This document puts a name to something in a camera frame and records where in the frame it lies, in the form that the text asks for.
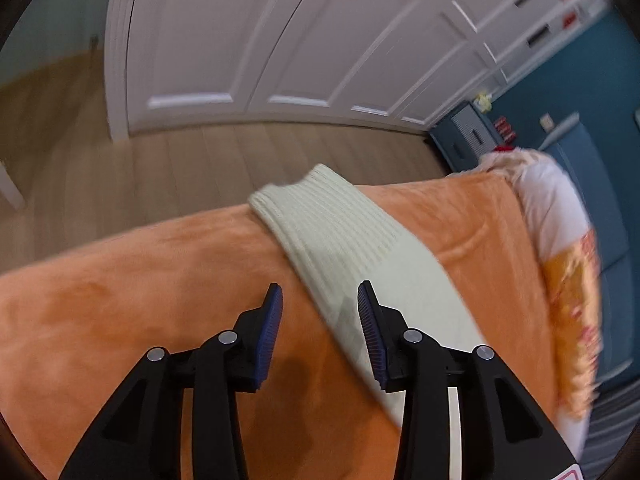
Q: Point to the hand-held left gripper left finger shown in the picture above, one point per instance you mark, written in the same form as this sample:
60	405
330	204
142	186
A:
267	340

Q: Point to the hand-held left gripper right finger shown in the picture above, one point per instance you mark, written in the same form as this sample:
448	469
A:
371	340

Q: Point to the cream knit sweater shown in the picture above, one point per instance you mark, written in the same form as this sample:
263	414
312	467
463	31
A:
340	230

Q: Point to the orange plush blanket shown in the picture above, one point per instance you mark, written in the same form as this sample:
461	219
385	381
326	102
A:
125	285

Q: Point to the blue bedside cabinet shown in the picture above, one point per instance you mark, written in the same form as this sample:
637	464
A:
465	135

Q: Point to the floral orange and white quilt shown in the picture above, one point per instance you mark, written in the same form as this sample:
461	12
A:
550	200

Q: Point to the grey striped fabric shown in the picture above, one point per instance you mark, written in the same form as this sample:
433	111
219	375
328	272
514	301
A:
615	435

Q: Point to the small yellow toy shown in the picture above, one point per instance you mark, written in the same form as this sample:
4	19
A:
483	102

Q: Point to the blue padded headboard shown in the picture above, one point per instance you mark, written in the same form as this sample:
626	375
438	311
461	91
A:
590	170

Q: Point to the white furniture leg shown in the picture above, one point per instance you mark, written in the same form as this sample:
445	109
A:
11	185

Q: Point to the white wardrobe doors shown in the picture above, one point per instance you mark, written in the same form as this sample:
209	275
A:
300	35

